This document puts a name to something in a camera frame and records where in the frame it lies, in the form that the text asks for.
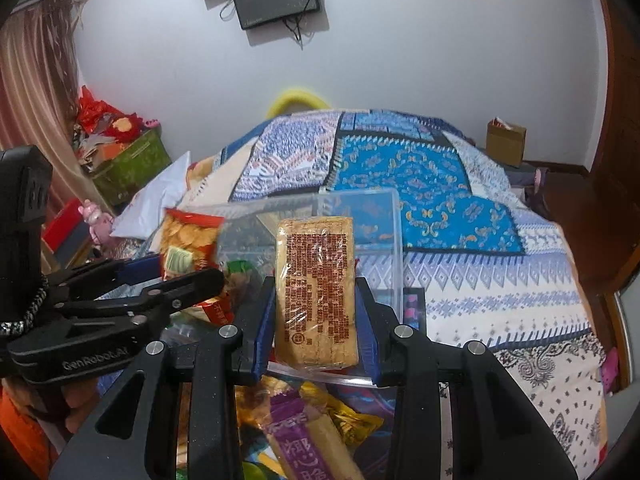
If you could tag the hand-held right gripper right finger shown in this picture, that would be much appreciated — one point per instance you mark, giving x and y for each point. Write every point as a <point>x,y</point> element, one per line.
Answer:
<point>372,340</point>

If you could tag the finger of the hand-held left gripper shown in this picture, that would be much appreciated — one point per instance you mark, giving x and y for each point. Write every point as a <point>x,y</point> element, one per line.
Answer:
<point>190,287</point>
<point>140,267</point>

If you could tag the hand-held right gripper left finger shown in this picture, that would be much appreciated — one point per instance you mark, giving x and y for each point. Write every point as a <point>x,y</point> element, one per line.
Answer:
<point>264,330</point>

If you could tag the red cracker bag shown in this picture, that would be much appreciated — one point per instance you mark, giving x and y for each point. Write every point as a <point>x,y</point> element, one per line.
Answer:
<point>185,235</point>

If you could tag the green snack packet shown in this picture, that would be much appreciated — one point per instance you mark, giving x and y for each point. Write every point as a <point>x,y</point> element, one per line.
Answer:
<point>240,270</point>

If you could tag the clear biscuit packet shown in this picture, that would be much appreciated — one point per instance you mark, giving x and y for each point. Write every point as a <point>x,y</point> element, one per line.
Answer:
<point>315,290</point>

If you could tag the gold foil snack packet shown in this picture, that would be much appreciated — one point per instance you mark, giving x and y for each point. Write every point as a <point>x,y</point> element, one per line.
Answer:
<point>350,415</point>

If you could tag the purple snack packet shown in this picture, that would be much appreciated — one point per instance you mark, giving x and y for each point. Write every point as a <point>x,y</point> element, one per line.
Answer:
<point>300,440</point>

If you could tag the clear plastic container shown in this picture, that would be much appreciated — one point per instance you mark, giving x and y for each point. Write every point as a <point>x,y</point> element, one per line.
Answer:
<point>380,220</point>

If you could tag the pink toy figure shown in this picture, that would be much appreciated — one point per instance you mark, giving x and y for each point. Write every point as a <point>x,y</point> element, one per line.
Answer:
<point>97,220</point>

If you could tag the white pillow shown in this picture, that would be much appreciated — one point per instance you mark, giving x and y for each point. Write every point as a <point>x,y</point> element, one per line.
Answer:
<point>150,200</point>

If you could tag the blue patchwork blanket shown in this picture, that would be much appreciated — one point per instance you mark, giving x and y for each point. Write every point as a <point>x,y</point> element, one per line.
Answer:
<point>450,285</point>

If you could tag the green storage box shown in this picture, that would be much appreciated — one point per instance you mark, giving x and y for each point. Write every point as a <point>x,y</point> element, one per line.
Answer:
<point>135,160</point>

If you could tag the red plastic bag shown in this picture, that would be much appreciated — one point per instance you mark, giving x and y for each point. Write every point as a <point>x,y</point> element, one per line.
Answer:
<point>92,110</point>

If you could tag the striped brown curtain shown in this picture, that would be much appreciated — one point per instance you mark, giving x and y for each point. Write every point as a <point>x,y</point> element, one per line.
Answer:
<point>35,85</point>

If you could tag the red plush toy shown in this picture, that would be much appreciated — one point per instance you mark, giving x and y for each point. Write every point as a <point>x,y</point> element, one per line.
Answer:
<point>125,125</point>

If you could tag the orange cloth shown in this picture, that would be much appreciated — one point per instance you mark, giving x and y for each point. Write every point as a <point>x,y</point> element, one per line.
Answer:
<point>20,430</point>

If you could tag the yellow foam tube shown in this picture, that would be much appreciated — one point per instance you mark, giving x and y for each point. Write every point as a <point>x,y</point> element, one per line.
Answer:
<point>285,97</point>

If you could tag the dark clothing heap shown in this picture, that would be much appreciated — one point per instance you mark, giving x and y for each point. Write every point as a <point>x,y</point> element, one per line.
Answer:
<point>525,182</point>

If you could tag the brown cardboard box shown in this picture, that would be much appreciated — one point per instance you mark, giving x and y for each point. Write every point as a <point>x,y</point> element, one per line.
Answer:
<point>505,145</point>

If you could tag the pink slipper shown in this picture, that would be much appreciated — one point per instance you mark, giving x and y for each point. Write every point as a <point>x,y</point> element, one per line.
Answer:
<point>609,370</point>

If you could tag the brown wooden door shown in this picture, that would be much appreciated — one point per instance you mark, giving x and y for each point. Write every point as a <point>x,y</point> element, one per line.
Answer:
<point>615,160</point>

